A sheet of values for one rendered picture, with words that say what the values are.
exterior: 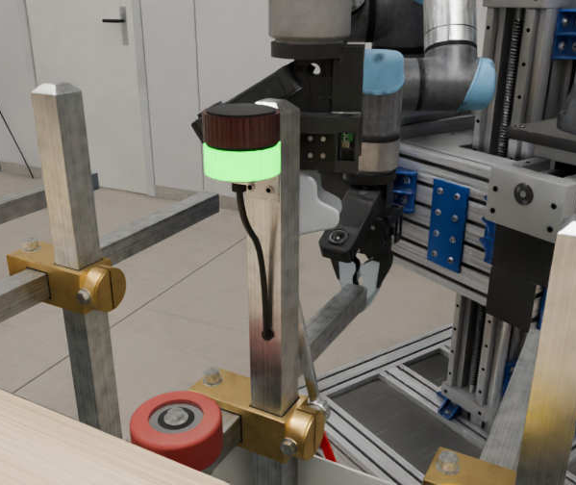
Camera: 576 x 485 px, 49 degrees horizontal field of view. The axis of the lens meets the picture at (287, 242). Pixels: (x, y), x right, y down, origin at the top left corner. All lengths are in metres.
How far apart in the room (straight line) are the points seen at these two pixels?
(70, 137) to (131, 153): 3.56
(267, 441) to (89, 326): 0.25
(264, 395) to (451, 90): 0.52
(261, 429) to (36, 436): 0.21
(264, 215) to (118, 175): 3.83
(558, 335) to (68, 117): 0.49
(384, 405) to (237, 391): 1.15
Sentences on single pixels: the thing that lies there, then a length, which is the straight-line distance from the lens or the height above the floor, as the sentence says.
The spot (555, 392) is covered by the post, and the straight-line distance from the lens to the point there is 0.52.
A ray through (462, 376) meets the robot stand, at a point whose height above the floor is 0.40.
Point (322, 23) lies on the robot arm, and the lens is 0.58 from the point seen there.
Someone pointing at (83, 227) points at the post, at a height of 1.02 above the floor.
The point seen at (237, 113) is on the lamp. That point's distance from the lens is 0.48.
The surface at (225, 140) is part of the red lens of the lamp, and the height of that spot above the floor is 1.15.
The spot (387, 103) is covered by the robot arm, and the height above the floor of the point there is 1.12.
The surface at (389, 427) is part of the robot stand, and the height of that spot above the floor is 0.21.
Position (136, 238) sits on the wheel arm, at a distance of 0.85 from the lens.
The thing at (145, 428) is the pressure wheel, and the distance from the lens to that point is 0.58.
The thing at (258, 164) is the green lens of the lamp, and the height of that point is 1.13.
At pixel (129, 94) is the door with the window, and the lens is 4.16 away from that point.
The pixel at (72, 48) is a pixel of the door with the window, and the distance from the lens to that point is 4.40.
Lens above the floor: 1.25
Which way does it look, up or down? 22 degrees down
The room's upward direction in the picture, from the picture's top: straight up
